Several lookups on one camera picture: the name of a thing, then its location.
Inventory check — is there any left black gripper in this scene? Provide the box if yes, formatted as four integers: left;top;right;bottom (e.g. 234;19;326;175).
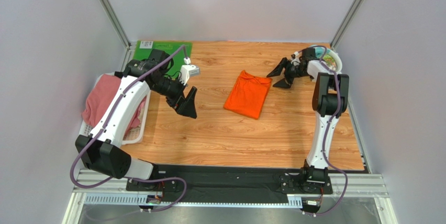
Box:
152;74;197;119

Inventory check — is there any orange t shirt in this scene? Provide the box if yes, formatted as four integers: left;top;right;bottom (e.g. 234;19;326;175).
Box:
223;70;272;120

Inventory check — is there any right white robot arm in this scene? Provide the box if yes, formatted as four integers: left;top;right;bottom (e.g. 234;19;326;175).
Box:
267;45;349;193

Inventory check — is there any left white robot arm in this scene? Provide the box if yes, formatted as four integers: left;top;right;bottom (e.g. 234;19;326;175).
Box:
75;49;200;180

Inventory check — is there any colourful book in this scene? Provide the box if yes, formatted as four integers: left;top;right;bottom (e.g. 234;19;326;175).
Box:
322;49;343;74

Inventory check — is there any green cutting mat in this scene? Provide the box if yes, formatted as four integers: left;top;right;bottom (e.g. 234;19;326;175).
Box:
132;40;193;80

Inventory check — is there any white plastic basket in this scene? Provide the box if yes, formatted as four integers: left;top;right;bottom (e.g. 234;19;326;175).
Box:
80;73;150;144

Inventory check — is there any black t shirt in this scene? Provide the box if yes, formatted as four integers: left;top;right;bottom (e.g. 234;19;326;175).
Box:
114;71;124;79

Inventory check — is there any pink t shirt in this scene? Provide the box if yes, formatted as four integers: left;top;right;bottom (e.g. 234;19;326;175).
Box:
82;74;150;141

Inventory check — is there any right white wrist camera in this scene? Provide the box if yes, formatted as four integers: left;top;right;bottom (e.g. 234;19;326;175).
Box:
291;51;300;61

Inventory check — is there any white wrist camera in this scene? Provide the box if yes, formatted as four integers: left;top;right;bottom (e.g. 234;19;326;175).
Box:
291;51;300;61
179;57;200;86

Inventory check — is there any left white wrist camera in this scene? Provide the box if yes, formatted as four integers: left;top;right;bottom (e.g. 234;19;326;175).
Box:
179;57;200;86

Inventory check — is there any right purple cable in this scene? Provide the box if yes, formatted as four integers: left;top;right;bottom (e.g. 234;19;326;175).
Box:
297;45;349;217

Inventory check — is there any purple cable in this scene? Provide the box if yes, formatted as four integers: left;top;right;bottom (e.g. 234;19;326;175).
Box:
70;44;189;214
297;45;349;217

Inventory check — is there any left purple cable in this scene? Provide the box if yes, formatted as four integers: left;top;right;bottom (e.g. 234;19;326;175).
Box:
70;44;189;214

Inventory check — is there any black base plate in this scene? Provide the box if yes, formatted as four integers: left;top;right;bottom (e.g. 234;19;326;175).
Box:
125;162;369;204

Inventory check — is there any aluminium frame rail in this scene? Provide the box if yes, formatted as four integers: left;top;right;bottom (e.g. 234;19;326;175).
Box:
63;165;397;223

